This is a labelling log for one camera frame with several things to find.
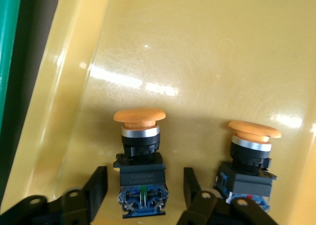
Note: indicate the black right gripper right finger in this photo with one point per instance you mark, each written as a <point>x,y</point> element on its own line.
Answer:
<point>197,210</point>

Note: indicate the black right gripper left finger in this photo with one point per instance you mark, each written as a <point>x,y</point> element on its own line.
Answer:
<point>81,205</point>

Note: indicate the yellow mushroom push button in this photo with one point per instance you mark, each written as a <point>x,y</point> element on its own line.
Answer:
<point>249,150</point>
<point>140,141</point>

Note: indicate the yellow plastic tray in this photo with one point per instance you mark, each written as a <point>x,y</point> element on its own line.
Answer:
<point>197,49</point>

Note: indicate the green plastic tray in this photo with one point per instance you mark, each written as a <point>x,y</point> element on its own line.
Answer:
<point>7,24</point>

